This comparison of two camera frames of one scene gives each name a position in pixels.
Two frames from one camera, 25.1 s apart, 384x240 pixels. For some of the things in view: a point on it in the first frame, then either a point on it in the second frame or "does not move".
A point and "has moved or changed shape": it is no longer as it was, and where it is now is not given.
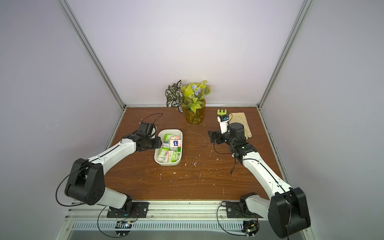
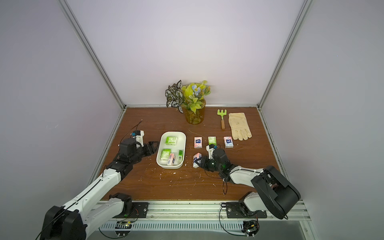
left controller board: x=123 y=228 does not move
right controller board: x=250 y=227 does not move
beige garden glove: x=240 y=117 does not move
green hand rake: x=222 y=113 does not move
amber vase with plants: x=190 y=98 does not move
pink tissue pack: x=175 y=143 to x=196 y=157
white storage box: x=170 y=152 has moved or changed shape
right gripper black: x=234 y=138 to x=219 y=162
